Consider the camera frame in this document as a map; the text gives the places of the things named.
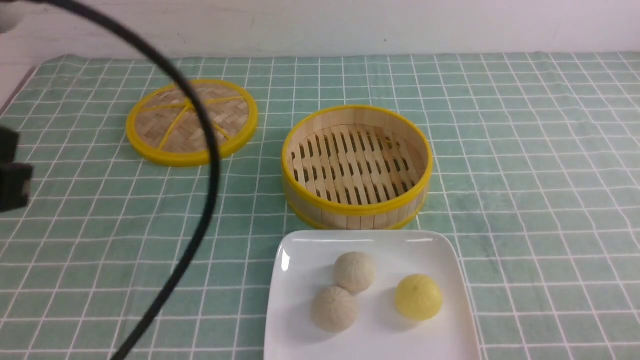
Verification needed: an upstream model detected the beige steamed bun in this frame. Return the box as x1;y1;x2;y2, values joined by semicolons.
311;286;361;334

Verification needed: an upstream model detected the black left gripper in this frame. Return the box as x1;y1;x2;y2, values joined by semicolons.
0;125;34;213

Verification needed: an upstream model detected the yellow steamed bun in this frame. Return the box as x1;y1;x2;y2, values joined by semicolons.
394;273;444;322

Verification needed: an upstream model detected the white square plate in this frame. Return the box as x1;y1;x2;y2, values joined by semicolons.
263;230;482;360

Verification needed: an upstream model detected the black cable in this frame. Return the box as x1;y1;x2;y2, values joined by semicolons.
30;0;222;360

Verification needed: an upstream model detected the bamboo steamer basket yellow rim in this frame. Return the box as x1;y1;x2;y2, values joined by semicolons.
281;104;434;230

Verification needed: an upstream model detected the bamboo steamer lid yellow rim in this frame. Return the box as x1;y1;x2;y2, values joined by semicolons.
125;79;259;167

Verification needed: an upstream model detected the green checkered tablecloth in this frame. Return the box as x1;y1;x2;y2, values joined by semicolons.
0;53;640;360

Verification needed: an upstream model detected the white steamed bun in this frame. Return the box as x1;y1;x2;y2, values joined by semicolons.
333;251;377;296

